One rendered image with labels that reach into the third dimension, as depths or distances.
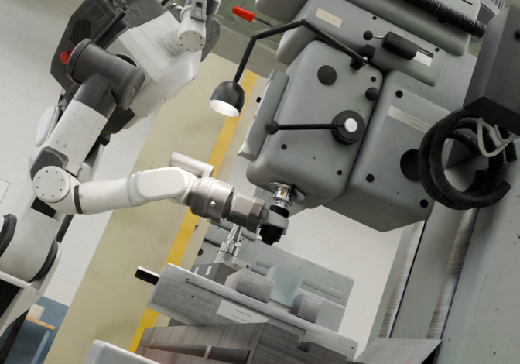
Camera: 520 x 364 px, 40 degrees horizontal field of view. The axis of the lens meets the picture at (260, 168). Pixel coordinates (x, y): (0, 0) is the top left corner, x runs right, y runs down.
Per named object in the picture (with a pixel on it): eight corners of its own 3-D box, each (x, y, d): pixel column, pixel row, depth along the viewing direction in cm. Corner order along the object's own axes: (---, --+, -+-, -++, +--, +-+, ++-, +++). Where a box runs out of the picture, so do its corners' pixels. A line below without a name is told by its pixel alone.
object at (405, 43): (364, 35, 154) (370, 19, 155) (357, 42, 157) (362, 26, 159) (415, 60, 155) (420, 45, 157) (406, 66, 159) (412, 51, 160)
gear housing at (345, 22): (302, 20, 154) (318, -18, 157) (271, 60, 177) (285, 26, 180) (438, 87, 159) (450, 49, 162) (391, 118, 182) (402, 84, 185)
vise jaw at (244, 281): (234, 290, 119) (243, 267, 120) (219, 295, 133) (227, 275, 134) (268, 303, 120) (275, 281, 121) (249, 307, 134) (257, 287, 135)
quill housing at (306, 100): (262, 162, 147) (314, 31, 157) (238, 181, 167) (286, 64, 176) (345, 200, 150) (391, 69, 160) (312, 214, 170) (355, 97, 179)
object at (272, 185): (274, 180, 153) (275, 176, 154) (263, 187, 161) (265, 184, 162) (309, 196, 155) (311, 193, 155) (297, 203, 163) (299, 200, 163)
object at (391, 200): (353, 184, 149) (391, 77, 157) (314, 204, 172) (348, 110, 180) (432, 221, 152) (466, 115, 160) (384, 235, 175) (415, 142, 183)
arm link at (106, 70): (57, 90, 157) (90, 37, 159) (65, 98, 166) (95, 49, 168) (104, 115, 157) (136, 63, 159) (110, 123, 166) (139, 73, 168)
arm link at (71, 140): (9, 183, 153) (64, 92, 156) (30, 192, 165) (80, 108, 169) (56, 208, 151) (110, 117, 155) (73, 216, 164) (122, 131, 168)
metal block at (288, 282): (265, 296, 124) (277, 264, 126) (257, 298, 130) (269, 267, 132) (292, 307, 125) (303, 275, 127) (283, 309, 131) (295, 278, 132)
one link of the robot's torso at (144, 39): (8, 74, 180) (88, -19, 161) (84, 40, 209) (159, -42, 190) (88, 165, 183) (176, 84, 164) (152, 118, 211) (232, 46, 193)
